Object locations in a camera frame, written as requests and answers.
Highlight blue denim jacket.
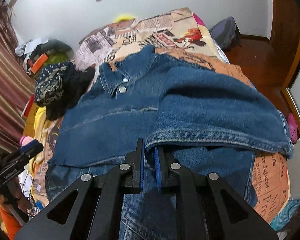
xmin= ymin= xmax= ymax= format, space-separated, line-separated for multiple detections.
xmin=45 ymin=45 xmax=293 ymax=239

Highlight black clothes pile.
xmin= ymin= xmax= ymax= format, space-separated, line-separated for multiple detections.
xmin=46 ymin=67 xmax=95 ymax=121

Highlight person's left hand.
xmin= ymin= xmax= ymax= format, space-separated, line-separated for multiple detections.
xmin=0 ymin=177 xmax=32 ymax=215

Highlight pink plastic toy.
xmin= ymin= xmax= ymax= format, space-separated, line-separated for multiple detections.
xmin=19 ymin=136 xmax=34 ymax=147

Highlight yellow blanket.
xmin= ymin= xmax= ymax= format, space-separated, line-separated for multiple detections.
xmin=23 ymin=103 xmax=52 ymax=198

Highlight red striped curtain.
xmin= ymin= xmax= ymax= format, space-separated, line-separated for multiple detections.
xmin=0 ymin=2 xmax=35 ymax=152

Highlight navy patterned knit sweater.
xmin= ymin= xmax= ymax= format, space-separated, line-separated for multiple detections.
xmin=34 ymin=61 xmax=76 ymax=107

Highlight orange box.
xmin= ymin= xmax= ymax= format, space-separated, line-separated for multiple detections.
xmin=31 ymin=54 xmax=49 ymax=74

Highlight pink croc shoe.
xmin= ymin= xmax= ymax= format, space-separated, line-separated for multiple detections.
xmin=287 ymin=113 xmax=298 ymax=143

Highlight dark blue backpack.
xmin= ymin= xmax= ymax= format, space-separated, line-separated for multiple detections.
xmin=209 ymin=16 xmax=242 ymax=51

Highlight newspaper print bed quilt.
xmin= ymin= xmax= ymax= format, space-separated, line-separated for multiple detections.
xmin=42 ymin=8 xmax=289 ymax=222

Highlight yellow curved headboard cushion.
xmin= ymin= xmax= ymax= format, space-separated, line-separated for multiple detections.
xmin=114 ymin=15 xmax=135 ymax=23

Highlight brown wooden door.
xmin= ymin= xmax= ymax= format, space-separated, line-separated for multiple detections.
xmin=270 ymin=0 xmax=300 ymax=90

